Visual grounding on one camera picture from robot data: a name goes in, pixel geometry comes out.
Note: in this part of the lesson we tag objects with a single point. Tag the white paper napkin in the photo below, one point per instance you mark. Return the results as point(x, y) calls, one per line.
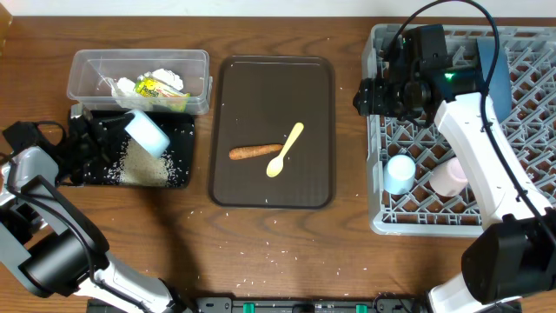
point(123, 89)

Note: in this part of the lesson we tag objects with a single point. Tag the light blue bowl with rice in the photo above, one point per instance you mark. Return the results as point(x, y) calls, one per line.
point(146, 133)

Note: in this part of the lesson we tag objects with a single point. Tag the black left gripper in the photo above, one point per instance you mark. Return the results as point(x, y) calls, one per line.
point(96, 138)

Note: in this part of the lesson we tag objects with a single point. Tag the dark brown serving tray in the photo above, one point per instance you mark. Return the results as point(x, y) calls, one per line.
point(259, 101)

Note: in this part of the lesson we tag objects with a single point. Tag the grey plastic dishwasher rack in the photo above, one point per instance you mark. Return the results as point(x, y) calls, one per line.
point(529, 127)

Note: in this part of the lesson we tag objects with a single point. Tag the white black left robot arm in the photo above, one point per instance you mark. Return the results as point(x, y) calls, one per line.
point(47, 243)

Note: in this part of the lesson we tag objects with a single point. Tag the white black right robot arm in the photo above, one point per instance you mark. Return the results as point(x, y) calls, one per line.
point(514, 257)

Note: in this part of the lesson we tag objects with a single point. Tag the clear plastic waste bin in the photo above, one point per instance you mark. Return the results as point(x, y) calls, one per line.
point(91, 69)

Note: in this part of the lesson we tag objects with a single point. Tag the black rectangular tray bin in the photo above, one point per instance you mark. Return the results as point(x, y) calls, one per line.
point(180, 128)

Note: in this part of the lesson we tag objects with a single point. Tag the colourful snack wrapper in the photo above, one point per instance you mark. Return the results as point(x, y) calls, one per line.
point(160, 93)

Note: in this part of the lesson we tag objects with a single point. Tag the dark blue plate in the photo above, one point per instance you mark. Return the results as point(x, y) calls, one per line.
point(500, 86)

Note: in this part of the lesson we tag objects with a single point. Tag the black rail at table edge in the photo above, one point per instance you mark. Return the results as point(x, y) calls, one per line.
point(383, 303)

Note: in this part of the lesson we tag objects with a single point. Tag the orange brown food piece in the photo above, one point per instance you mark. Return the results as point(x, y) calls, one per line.
point(245, 152)

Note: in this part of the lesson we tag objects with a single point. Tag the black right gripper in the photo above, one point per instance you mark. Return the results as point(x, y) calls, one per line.
point(372, 90)

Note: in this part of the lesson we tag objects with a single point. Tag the pink plastic cup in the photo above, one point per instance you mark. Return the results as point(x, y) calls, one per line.
point(448, 178)

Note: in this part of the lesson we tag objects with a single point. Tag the light blue plastic cup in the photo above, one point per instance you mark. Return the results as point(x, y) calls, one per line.
point(398, 176)

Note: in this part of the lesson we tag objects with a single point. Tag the yellow plastic spoon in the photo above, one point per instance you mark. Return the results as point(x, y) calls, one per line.
point(275, 166)

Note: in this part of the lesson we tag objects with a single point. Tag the pile of white rice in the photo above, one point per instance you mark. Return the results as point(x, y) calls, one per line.
point(136, 166)

